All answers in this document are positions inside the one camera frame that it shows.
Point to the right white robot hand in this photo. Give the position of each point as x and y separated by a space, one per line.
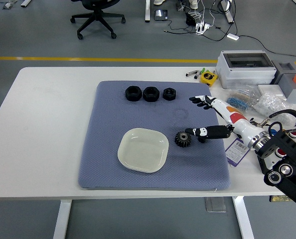
237 119

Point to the large black gear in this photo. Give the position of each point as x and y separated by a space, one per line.
181 140

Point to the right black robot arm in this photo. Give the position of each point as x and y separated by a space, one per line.
285 149

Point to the white flat box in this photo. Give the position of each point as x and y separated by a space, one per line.
270 89

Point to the small black hex nut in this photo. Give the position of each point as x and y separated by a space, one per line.
169 94

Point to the yellow parts box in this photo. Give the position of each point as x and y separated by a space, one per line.
278 198

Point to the large black hex nut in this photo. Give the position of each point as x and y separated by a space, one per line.
133 93
151 94

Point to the bag of blue resistors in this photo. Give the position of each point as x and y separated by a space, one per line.
240 99

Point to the purple label card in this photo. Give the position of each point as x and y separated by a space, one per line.
234 154

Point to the clear plastic parts bag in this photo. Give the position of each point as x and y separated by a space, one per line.
272 102

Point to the yellow tape measure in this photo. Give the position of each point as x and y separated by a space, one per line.
208 77

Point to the dark grey square holder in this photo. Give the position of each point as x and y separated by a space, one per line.
278 72

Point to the black and white marker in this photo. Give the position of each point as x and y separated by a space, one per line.
191 73

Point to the white power adapter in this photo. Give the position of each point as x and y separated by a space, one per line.
232 36

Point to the grey floor plate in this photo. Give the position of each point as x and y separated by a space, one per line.
215 204

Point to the white power strip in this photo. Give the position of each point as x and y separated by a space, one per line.
202 28

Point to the white table leg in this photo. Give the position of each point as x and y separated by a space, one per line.
62 219
244 219

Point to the white square plate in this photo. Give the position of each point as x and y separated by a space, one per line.
143 152

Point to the white desk leg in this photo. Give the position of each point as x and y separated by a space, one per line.
147 11
228 13

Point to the black power adapter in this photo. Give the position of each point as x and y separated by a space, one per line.
191 20

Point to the white shoe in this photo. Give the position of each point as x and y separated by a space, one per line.
159 2
193 3

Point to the blue-grey textured mat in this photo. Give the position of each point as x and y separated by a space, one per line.
108 124

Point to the black desk phone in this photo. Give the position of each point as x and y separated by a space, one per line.
161 14

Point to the black office chair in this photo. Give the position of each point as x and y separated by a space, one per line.
95 15

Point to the grey electrical enclosure box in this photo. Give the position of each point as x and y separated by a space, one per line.
245 72

